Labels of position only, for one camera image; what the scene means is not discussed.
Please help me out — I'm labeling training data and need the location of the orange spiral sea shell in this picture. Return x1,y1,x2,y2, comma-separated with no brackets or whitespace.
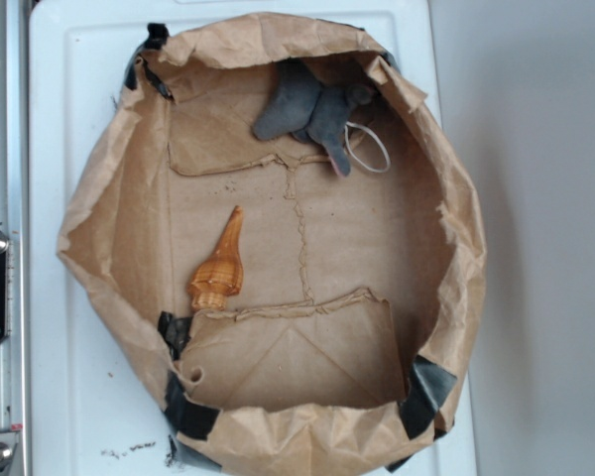
186,206,244,312

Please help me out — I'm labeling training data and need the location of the brown paper bag tray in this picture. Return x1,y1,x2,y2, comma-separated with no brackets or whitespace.
58,13,487,475

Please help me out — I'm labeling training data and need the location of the white rubber band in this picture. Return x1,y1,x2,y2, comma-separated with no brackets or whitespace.
343,121,392,175

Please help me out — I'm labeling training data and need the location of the grey plush mouse toy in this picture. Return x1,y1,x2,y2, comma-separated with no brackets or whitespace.
253,59,375,178

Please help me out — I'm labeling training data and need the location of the white plastic board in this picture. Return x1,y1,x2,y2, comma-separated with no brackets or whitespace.
29,1,476,475

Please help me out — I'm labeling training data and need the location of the aluminium rail with black bracket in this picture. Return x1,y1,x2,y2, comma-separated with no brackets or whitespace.
0,1,29,475

